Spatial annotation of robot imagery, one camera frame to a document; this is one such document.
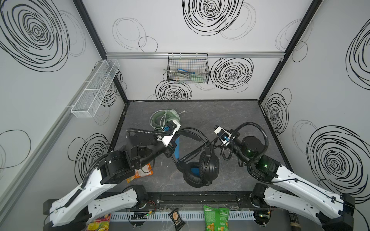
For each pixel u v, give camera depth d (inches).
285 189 19.0
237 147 22.0
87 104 28.4
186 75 33.8
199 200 29.8
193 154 22.1
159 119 42.8
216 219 25.8
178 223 26.2
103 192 16.3
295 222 25.7
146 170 32.5
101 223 25.6
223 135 20.2
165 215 27.7
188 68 34.9
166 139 18.5
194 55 35.6
